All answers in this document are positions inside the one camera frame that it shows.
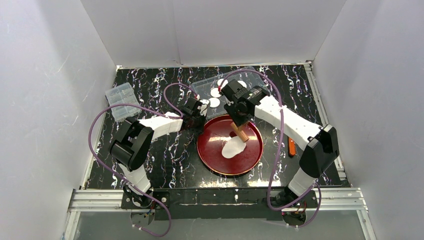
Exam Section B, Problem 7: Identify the wooden dough roller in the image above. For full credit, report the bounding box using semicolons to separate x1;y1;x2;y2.
230;122;249;143

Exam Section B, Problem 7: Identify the round red tray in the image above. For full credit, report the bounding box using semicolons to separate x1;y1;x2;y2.
197;115;263;176

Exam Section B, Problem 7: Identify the white dough ball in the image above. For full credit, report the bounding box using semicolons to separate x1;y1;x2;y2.
221;136;247;159

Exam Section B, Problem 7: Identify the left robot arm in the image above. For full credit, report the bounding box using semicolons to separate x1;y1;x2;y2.
108;97;211;194

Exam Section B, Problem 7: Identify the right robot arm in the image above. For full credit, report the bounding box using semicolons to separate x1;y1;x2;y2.
220;80;339;197

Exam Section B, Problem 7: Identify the flat white dumpling wrapper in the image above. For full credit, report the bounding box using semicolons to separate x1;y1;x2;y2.
237;80;247;88
208;97;221;108
217;78;228;88
210;87;222;98

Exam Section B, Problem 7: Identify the clear plastic tray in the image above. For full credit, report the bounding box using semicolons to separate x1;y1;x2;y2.
190;65;273;119

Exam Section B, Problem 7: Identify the clear compartment screw box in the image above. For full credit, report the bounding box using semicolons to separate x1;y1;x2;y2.
105;82;141;122

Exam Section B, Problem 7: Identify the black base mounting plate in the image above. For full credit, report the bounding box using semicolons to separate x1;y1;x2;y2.
121;187;318;221

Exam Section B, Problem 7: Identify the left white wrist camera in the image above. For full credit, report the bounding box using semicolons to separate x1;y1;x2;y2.
199;99;211;117

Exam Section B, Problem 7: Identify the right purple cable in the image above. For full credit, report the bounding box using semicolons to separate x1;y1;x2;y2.
218;68;322;229

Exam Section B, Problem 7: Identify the purple cable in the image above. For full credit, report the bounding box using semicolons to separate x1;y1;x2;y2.
88;83;203;239
218;68;322;229

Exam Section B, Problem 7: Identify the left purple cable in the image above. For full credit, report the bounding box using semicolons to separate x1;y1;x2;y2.
88;83;203;239

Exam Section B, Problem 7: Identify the aluminium frame rail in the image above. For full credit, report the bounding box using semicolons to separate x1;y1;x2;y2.
68;189;124;212

